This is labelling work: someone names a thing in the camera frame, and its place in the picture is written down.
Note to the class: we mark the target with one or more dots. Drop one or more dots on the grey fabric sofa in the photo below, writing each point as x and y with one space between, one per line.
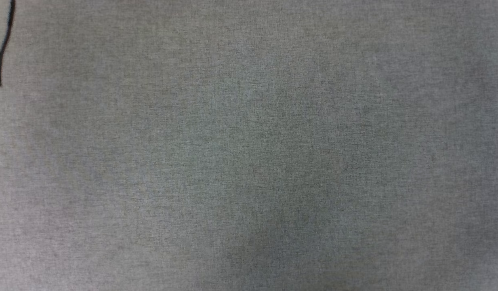
253 153

